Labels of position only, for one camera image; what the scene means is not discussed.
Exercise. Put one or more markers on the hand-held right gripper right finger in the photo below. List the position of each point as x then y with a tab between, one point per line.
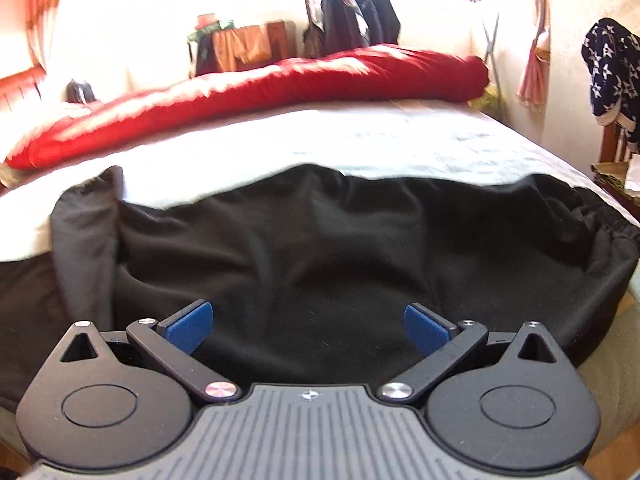
427	327

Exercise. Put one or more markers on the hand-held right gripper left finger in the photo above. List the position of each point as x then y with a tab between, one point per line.
192	325

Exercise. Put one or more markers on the black pants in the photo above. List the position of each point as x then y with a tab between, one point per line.
300	250

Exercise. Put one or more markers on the metal clothes drying rack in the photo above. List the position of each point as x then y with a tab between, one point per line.
492	35

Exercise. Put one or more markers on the grey checked bed sheet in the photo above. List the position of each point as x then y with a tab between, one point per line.
350	140

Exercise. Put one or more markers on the red quilt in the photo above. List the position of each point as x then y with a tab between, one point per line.
275	90

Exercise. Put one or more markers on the grey backpack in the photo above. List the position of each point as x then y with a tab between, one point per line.
80	91

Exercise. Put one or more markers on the wooden chair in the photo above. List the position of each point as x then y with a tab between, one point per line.
617	150

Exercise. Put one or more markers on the orange cloth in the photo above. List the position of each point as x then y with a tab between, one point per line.
245	45

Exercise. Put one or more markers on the orange striped curtain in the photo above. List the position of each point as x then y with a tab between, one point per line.
532	60
45	10

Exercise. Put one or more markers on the wooden headboard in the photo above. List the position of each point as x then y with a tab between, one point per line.
20	87

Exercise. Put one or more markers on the green tray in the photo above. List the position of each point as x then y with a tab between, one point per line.
210	29

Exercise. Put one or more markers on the red plastic basin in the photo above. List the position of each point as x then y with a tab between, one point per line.
206	19

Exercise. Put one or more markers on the olive cloth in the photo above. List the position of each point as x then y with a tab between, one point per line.
312	42

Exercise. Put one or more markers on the plain black jacket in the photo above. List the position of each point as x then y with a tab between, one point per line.
385	17

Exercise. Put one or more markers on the dark star print garment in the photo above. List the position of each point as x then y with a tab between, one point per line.
610	70

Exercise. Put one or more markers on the black jacket with emblem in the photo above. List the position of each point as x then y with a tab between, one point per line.
345	20

